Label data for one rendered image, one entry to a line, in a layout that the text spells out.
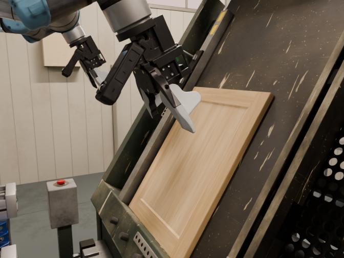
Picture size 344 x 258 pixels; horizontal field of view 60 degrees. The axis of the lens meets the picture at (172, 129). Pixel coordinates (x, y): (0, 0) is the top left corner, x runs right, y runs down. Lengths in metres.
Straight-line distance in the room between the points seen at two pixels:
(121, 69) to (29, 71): 3.70
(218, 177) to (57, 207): 0.79
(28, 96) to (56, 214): 2.89
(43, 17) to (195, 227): 0.66
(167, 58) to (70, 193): 1.00
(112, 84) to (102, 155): 3.98
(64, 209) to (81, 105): 2.95
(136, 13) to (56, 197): 1.05
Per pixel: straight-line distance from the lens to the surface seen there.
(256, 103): 0.94
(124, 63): 0.51
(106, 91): 0.50
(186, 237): 0.92
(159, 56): 0.54
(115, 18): 0.52
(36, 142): 4.28
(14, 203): 1.25
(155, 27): 0.54
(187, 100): 0.52
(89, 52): 1.20
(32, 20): 0.52
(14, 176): 4.38
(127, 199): 1.30
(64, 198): 1.42
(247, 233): 0.70
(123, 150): 1.48
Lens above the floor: 1.42
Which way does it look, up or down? 11 degrees down
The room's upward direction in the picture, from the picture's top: straight up
